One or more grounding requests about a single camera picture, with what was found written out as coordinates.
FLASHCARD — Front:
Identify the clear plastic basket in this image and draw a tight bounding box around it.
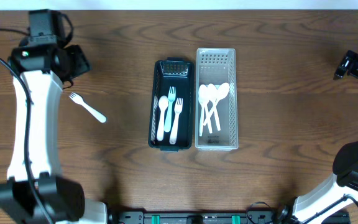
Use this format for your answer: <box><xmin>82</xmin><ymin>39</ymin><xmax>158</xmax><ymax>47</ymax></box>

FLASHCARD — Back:
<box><xmin>195</xmin><ymin>48</ymin><xmax>239</xmax><ymax>151</ymax></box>

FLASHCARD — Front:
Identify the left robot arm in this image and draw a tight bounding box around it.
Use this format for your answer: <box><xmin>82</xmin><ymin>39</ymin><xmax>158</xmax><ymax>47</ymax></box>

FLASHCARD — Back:
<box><xmin>0</xmin><ymin>9</ymin><xmax>108</xmax><ymax>223</ymax></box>

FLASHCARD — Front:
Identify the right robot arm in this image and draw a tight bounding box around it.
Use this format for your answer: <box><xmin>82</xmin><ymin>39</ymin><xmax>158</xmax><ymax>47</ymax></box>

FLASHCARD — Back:
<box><xmin>275</xmin><ymin>50</ymin><xmax>358</xmax><ymax>223</ymax></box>

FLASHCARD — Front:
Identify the black cable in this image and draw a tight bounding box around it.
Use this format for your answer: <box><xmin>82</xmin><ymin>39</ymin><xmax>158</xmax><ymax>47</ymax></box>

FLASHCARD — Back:
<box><xmin>0</xmin><ymin>25</ymin><xmax>55</xmax><ymax>224</ymax></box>
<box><xmin>303</xmin><ymin>194</ymin><xmax>358</xmax><ymax>224</ymax></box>

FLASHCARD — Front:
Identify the white plastic spoon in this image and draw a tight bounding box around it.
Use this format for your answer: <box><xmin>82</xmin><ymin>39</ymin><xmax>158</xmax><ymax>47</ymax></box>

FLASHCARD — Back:
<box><xmin>208</xmin><ymin>83</ymin><xmax>221</xmax><ymax>131</ymax></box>
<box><xmin>204</xmin><ymin>82</ymin><xmax>230</xmax><ymax>124</ymax></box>
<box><xmin>157</xmin><ymin>95</ymin><xmax>168</xmax><ymax>141</ymax></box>
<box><xmin>198</xmin><ymin>93</ymin><xmax>213</xmax><ymax>134</ymax></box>
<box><xmin>198</xmin><ymin>84</ymin><xmax>209</xmax><ymax>137</ymax></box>

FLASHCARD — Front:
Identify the left black cable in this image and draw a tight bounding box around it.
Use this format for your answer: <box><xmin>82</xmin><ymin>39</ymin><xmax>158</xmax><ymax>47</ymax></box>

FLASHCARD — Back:
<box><xmin>0</xmin><ymin>25</ymin><xmax>55</xmax><ymax>224</ymax></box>

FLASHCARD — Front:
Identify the pale green plastic fork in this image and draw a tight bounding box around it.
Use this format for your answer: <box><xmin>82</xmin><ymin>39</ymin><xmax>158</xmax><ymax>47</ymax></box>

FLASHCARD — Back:
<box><xmin>164</xmin><ymin>86</ymin><xmax>176</xmax><ymax>133</ymax></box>

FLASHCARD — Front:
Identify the white plastic fork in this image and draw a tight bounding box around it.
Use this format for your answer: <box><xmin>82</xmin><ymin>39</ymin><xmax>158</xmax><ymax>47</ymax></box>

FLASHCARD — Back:
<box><xmin>69</xmin><ymin>92</ymin><xmax>107</xmax><ymax>123</ymax></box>
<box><xmin>169</xmin><ymin>98</ymin><xmax>183</xmax><ymax>144</ymax></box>

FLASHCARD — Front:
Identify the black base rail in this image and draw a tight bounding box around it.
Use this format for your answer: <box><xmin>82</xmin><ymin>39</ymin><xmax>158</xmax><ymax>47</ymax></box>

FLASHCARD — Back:
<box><xmin>107</xmin><ymin>205</ymin><xmax>292</xmax><ymax>224</ymax></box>

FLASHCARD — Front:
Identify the right black cable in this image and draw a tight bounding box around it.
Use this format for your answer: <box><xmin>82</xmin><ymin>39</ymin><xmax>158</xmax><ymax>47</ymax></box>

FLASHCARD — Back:
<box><xmin>303</xmin><ymin>194</ymin><xmax>358</xmax><ymax>224</ymax></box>

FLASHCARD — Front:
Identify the dark green plastic basket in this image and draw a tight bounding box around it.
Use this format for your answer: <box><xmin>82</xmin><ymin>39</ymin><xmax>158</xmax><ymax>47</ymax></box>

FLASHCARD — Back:
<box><xmin>148</xmin><ymin>58</ymin><xmax>194</xmax><ymax>151</ymax></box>

